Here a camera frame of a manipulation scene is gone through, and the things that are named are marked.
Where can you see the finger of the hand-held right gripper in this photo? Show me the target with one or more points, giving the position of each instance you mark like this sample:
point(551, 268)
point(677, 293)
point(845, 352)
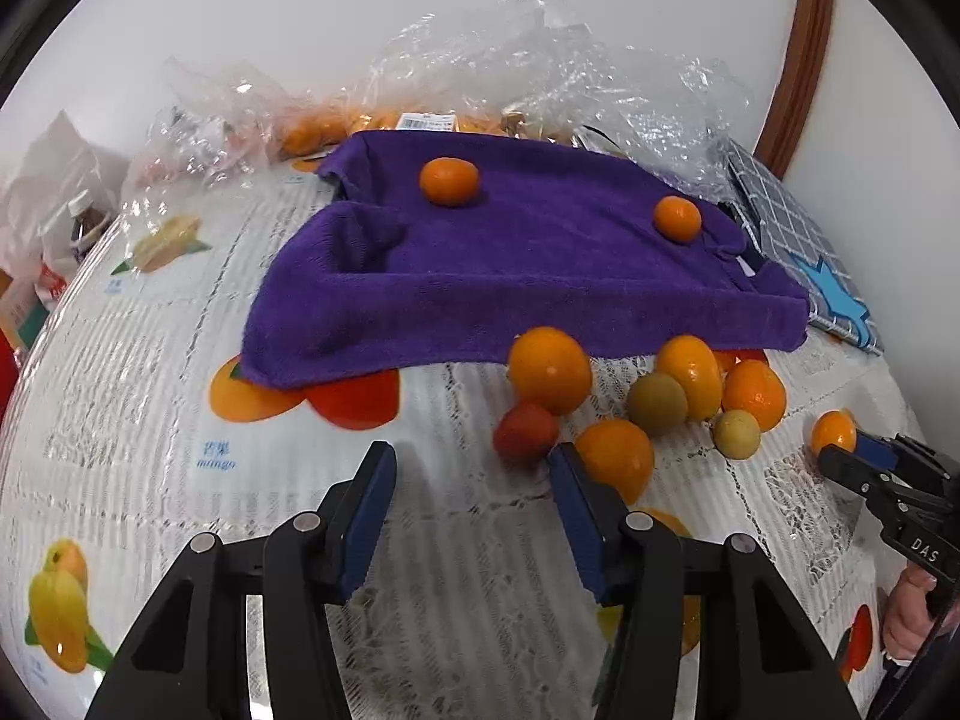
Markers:
point(874, 450)
point(844, 465)

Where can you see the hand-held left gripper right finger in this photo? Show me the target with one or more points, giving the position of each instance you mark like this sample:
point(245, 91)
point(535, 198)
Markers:
point(581, 525)

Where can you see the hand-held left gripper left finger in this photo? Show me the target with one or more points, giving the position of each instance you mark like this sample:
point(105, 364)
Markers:
point(367, 517)

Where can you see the small orange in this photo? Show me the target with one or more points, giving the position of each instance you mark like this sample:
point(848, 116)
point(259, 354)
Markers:
point(448, 181)
point(754, 394)
point(676, 219)
point(832, 431)

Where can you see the medium orange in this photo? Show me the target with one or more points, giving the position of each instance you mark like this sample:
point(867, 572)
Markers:
point(619, 454)

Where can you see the small red fruit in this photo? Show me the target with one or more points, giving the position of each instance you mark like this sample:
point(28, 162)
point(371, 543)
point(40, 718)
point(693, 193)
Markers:
point(527, 431)

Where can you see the small green fruit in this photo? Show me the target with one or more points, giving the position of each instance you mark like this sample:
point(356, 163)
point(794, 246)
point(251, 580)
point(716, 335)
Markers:
point(736, 433)

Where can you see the large green fruit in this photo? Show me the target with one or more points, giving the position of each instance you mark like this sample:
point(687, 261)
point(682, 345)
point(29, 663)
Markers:
point(657, 403)

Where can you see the large orange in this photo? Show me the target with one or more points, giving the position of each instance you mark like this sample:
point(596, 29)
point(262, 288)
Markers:
point(550, 369)

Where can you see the oblong yellow-orange citrus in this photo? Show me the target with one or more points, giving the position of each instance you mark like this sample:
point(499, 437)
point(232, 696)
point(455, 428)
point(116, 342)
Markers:
point(694, 371)

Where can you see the person's right hand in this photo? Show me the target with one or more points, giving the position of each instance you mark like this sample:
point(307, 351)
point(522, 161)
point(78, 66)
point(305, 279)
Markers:
point(904, 615)

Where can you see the grey checked cushion blue star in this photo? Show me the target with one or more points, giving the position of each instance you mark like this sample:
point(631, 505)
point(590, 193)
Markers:
point(787, 225)

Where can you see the fruit-printed tablecloth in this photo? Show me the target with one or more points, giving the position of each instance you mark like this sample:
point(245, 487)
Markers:
point(150, 390)

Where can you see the purple towel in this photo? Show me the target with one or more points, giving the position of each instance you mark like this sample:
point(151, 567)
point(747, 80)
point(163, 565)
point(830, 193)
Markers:
point(525, 277)

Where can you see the red box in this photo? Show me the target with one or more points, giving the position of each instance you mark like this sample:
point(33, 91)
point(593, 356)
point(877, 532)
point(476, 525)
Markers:
point(7, 367)

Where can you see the pile of bagged oranges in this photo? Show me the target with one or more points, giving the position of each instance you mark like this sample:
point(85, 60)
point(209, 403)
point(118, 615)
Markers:
point(322, 127)

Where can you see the small clear plastic bag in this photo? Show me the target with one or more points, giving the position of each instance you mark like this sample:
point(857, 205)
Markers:
point(202, 127)

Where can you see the white plastic bag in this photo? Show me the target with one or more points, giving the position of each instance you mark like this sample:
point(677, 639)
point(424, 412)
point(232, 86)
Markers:
point(52, 180)

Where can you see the large clear plastic bag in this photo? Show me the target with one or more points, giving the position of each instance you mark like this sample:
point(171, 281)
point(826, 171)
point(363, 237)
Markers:
point(540, 60)

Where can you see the brown wooden door frame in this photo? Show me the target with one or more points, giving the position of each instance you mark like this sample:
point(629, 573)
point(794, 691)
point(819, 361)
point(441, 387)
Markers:
point(802, 52)

